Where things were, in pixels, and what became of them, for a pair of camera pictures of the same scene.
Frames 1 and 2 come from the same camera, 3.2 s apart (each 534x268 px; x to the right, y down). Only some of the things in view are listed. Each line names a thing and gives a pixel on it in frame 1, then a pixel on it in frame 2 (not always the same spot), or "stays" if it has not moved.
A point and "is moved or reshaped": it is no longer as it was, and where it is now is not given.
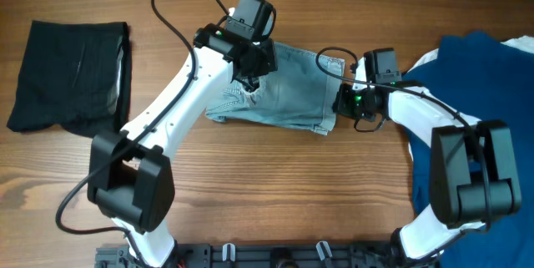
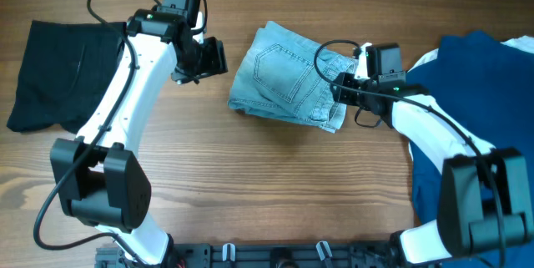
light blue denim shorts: [301, 93] is moved or reshaped
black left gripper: [269, 61] -> [216, 63]
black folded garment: [75, 75] stays
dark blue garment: [488, 78] stays
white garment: [525, 43] stays
